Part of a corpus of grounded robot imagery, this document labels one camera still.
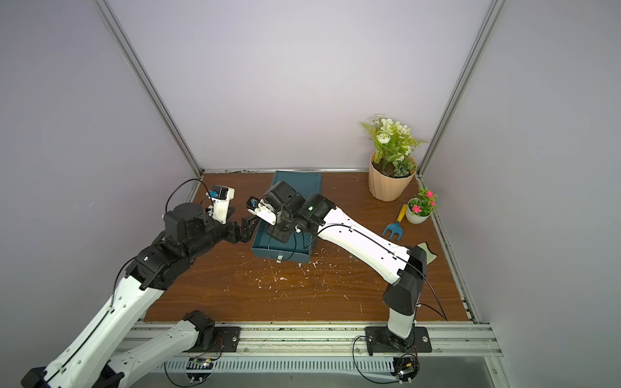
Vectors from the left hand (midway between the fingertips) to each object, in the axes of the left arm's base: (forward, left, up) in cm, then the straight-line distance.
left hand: (249, 211), depth 66 cm
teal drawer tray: (-5, -13, -12) cm, 19 cm away
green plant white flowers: (+34, -48, -3) cm, 59 cm away
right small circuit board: (-32, -46, -33) cm, 65 cm away
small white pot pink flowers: (+16, -58, -20) cm, 64 cm away
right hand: (+2, -6, -5) cm, 8 cm away
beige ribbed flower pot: (+28, -46, -18) cm, 57 cm away
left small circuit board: (-34, +17, -36) cm, 52 cm away
